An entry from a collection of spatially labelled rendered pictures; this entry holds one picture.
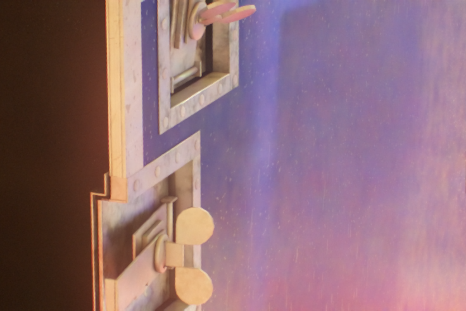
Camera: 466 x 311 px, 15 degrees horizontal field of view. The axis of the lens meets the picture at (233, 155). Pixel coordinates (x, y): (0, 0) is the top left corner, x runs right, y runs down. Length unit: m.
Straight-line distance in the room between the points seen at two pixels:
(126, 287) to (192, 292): 0.07
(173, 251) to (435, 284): 0.70
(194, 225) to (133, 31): 0.14
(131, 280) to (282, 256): 0.28
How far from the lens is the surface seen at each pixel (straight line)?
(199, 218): 1.06
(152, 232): 1.07
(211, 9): 1.06
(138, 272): 1.04
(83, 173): 2.17
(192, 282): 1.07
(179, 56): 1.09
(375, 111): 1.47
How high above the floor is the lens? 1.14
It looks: 17 degrees down
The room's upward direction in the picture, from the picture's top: straight up
